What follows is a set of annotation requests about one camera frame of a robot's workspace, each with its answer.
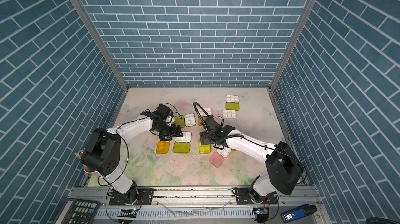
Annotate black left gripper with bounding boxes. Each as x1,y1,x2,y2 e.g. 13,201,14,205
155,121,185,140

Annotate green pillbox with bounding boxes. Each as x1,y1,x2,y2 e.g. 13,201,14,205
198,139,211,154
172,132,192,154
198,108,212,126
226,95,240,111

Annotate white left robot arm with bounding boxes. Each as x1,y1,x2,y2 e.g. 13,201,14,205
81,117,183,205

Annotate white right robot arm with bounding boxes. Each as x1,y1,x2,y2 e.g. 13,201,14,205
200,124,307,203

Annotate small orange pillbox front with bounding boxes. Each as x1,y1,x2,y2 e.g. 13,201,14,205
156,142,170,154

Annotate clear pillbox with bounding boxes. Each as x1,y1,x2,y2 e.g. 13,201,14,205
222,110,237,119

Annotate green pillbox sideways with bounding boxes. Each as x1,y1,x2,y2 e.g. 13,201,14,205
175,113,196,128

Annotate pink pillbox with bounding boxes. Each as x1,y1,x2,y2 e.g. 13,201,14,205
209,148,232,168

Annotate pink pencil cup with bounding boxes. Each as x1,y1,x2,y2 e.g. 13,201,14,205
74,150,94,174

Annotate blue handheld device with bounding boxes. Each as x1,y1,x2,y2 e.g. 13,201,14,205
280,204,317,223

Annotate black calculator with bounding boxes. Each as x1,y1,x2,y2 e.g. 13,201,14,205
53,198,100,224

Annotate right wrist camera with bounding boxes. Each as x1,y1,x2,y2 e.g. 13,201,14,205
193,102,224,132

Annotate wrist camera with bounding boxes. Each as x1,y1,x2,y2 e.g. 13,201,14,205
193,102,224,132
154,104,174,124

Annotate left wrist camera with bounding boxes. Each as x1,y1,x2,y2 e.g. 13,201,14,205
154,104,174,124

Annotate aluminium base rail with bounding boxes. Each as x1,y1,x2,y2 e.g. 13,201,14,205
70,186,328,224

